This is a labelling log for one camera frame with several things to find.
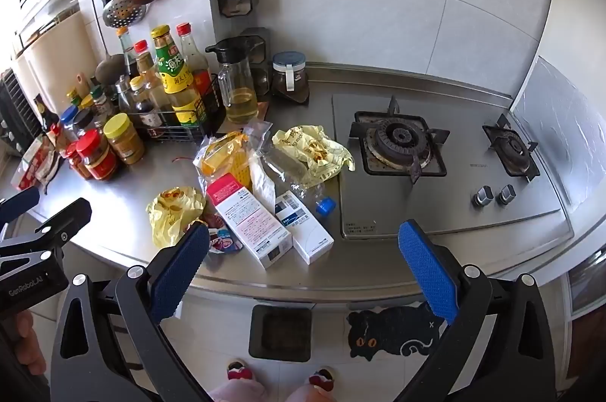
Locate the silver stove knob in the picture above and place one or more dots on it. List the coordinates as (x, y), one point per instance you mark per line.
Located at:
(506, 194)
(482, 196)

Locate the small clear plastic bag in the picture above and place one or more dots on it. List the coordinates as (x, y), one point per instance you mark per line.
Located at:
(259, 137)

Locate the pink and white carton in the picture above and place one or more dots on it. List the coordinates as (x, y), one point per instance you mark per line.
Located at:
(248, 222)

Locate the glass oil pitcher black lid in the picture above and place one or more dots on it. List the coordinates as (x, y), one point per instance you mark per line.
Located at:
(241, 99)

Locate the yellow printed paper wrapper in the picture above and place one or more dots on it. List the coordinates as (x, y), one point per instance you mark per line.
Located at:
(170, 208)
(312, 151)

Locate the person's left leg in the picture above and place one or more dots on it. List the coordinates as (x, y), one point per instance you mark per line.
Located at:
(236, 392)

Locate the black stove burner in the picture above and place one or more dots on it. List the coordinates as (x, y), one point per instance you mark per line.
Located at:
(397, 137)
(513, 149)

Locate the person's right leg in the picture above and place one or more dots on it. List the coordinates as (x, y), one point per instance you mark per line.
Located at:
(310, 395)

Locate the person's right slipper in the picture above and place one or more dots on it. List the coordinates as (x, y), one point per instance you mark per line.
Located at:
(322, 377)

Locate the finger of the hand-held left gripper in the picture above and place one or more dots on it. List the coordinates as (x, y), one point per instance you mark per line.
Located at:
(19, 201)
(71, 217)

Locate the small glass jar white lid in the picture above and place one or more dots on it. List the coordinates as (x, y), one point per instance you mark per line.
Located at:
(289, 75)

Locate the crushed clear bottle blue cap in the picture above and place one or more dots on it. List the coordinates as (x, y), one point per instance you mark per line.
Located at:
(293, 168)

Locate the black slotted rack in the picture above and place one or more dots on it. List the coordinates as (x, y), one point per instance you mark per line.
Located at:
(16, 108)

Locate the white and blue carton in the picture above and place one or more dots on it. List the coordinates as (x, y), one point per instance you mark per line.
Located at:
(305, 231)

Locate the yellow foam fruit net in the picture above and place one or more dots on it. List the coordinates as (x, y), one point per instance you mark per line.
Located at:
(225, 156)

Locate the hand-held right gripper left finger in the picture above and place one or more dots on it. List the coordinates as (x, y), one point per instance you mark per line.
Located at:
(182, 269)

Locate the person's slipper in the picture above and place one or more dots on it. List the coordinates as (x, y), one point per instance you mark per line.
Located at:
(322, 377)
(240, 371)

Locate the purple snack wrapper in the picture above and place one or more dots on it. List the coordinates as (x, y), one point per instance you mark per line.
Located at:
(227, 241)

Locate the brown round object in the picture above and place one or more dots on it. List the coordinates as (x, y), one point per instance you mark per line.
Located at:
(110, 70)

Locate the red and white seasoning packet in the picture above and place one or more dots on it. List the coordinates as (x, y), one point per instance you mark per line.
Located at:
(33, 165)

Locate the silver foil splash guard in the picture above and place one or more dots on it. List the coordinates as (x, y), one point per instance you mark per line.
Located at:
(558, 123)

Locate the stainless steel gas stove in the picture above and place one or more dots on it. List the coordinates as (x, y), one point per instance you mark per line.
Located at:
(426, 208)

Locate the black wall spice box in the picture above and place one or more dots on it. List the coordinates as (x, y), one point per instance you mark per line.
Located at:
(258, 45)
(263, 80)
(236, 2)

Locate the person's left hand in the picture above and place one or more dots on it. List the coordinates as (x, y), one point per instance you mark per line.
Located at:
(28, 335)

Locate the person's left slipper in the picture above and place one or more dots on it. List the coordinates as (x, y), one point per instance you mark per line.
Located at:
(240, 371)

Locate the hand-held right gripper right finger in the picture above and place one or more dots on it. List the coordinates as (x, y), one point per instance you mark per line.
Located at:
(426, 269)

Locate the person's leg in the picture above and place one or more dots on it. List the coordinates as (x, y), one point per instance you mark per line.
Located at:
(310, 395)
(236, 392)

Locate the red plastic strip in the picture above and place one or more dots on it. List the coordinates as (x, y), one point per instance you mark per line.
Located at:
(181, 159)

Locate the black cat shaped mat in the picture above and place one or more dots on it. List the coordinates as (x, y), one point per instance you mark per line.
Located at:
(393, 331)

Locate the black trash bin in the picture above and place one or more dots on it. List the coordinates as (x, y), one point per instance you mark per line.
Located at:
(279, 331)

